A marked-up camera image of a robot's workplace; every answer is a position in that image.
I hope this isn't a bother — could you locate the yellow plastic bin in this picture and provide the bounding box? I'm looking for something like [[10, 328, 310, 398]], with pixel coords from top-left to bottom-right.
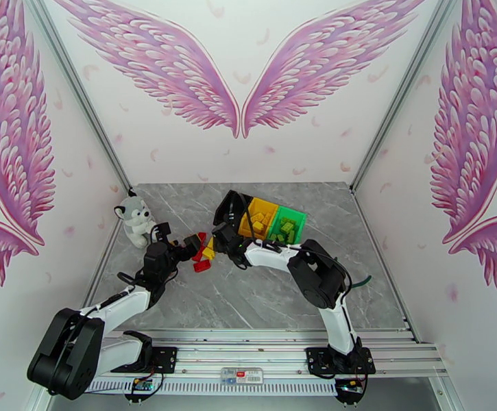
[[238, 197, 280, 240]]

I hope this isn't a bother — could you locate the black plastic bin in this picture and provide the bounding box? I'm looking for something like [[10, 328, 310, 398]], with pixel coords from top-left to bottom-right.
[[213, 190, 256, 233]]

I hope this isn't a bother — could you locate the green plastic bin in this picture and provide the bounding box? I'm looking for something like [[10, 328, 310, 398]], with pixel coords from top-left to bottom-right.
[[268, 205, 308, 245]]

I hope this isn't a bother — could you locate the grey white husky plush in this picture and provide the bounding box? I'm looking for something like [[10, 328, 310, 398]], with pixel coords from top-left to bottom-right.
[[114, 189, 158, 249]]

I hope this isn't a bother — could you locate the aluminium table edge strip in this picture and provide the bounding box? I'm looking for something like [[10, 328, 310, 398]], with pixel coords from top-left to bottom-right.
[[350, 189, 420, 343], [83, 221, 124, 308]]

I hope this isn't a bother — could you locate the white label sticker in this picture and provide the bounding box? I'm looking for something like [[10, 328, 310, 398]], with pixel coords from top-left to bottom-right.
[[221, 367, 264, 386]]

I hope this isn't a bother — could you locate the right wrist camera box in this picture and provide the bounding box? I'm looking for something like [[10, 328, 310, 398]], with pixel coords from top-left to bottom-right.
[[222, 206, 241, 229]]

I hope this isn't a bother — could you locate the black right camera cable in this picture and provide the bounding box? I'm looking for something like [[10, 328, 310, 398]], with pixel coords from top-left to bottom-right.
[[241, 195, 275, 252]]

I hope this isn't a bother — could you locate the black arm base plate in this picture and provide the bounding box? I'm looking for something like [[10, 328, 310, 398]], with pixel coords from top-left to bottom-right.
[[112, 346, 178, 374], [306, 346, 377, 375]]

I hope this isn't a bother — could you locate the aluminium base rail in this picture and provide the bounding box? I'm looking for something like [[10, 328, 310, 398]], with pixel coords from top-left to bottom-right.
[[40, 329, 450, 379]]

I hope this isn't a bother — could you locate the white slotted cable tray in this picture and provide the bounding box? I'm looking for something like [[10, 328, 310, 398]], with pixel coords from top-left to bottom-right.
[[85, 377, 339, 397]]

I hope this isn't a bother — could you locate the aluminium frame post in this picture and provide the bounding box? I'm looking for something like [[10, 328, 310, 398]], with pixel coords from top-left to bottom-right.
[[350, 0, 463, 193], [23, 0, 134, 193]]

